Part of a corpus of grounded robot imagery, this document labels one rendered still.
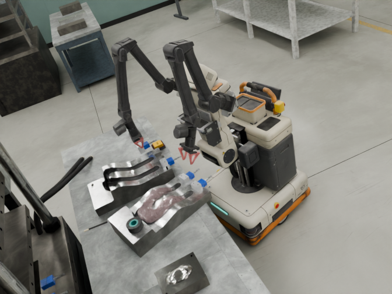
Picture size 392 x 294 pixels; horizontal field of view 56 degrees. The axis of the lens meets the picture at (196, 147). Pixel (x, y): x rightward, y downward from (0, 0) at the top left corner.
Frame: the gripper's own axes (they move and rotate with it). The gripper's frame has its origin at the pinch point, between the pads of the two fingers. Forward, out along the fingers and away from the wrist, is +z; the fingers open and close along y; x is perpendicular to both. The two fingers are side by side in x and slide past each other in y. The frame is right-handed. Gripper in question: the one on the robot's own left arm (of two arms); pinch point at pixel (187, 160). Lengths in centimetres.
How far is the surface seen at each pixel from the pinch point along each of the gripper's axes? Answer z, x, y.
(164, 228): 27.6, -23.4, 15.1
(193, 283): 31, -34, 51
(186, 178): 11.8, 1.9, -1.8
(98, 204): 33, -37, -31
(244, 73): -8, 243, -185
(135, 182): 20.2, -17.6, -23.7
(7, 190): 27, -78, -59
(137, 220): 22.9, -35.2, 8.0
